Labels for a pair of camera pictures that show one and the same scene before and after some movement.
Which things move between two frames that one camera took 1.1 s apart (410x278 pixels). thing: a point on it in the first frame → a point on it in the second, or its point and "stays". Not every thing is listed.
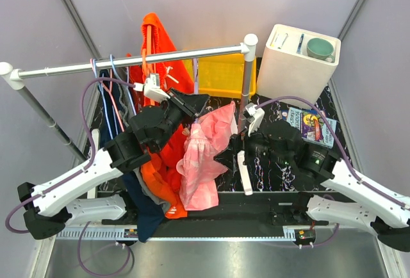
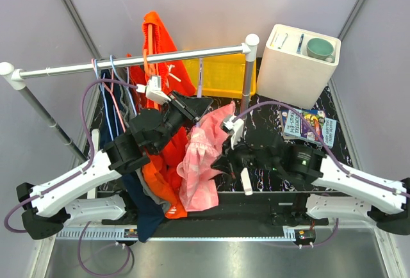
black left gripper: (191, 106) stays
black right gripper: (242, 141) → (227, 163)
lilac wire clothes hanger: (196, 75) → (199, 91)
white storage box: (296, 63) stays
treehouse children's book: (312, 126) stays
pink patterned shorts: (198, 170) stays
